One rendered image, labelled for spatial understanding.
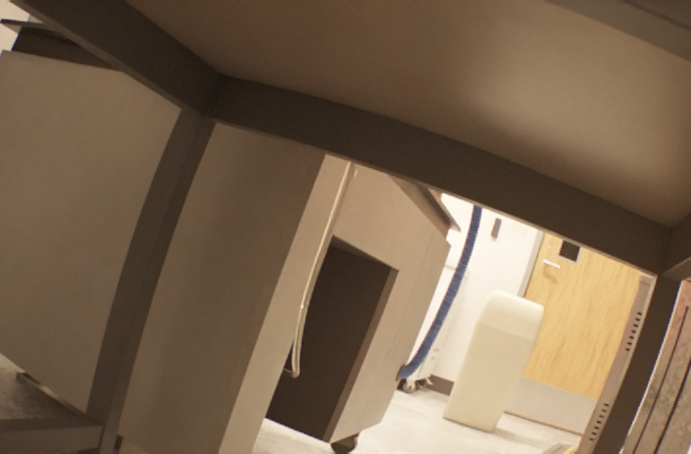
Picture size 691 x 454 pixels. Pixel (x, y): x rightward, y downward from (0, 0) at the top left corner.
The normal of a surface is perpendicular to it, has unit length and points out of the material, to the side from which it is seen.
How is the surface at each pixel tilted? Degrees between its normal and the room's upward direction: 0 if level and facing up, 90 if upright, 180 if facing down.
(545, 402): 90
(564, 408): 90
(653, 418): 90
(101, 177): 90
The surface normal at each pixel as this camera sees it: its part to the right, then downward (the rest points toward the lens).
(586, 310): -0.27, -0.14
